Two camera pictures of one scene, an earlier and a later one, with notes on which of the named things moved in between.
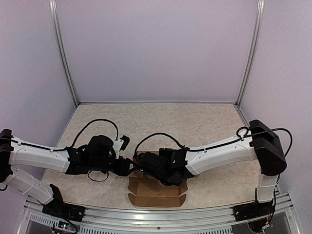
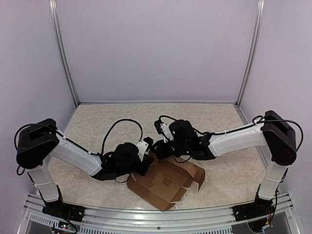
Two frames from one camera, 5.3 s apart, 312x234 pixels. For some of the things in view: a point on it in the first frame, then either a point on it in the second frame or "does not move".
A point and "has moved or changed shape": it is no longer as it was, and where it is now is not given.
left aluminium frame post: (62, 48) does not move
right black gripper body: (165, 152) -> (181, 149)
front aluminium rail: (280, 218) does not move
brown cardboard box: (148, 190) has moved or changed shape
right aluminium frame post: (254, 47) does not move
